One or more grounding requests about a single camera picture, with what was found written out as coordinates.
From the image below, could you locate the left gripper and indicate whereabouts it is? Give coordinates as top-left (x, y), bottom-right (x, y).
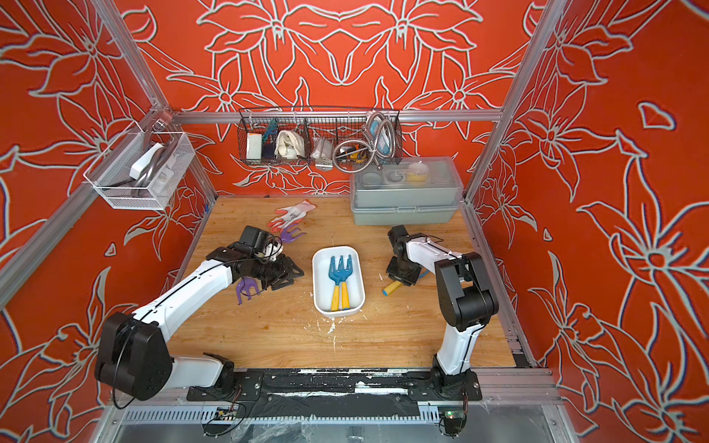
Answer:
top-left (252, 253), bottom-right (306, 289)

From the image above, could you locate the blue fork rake yellow handle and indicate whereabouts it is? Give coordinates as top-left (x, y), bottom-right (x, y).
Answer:
top-left (382, 271), bottom-right (429, 296)

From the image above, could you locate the purple rake pink handle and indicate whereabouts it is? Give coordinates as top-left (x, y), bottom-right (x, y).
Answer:
top-left (236, 277), bottom-right (261, 305)

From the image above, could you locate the blue claw rake yellow handle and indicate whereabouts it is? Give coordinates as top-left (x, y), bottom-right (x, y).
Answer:
top-left (328, 257), bottom-right (341, 312)

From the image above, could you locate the white plastic storage box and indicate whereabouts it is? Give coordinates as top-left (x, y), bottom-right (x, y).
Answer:
top-left (312, 245), bottom-right (366, 319)

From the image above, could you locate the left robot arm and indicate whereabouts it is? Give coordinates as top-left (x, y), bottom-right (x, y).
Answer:
top-left (94, 226), bottom-right (305, 401)

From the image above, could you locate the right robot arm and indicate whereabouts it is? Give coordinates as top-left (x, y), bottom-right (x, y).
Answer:
top-left (387, 225), bottom-right (499, 398)

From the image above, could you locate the white box in basket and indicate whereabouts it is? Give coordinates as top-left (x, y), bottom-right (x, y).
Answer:
top-left (246, 132), bottom-right (263, 162)

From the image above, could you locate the white pink garden glove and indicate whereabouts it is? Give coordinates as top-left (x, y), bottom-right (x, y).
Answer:
top-left (268, 199), bottom-right (317, 233)

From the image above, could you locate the grey plastic toolbox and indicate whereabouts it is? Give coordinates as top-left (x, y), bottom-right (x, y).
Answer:
top-left (350, 157), bottom-right (463, 226)

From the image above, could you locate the white cloth in basket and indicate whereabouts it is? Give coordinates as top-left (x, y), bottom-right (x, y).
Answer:
top-left (275, 130), bottom-right (306, 161)

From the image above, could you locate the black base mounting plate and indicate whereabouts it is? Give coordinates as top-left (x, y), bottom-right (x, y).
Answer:
top-left (186, 367), bottom-right (483, 402)

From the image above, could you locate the black wire wall basket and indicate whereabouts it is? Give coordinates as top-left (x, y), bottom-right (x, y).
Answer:
top-left (237, 106), bottom-right (404, 174)

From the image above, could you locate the coiled metal hose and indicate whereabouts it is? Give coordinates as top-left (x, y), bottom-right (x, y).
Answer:
top-left (333, 110), bottom-right (397, 174)

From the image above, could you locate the white wire wall basket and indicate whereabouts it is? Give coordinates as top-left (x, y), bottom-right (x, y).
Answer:
top-left (83, 124), bottom-right (195, 210)

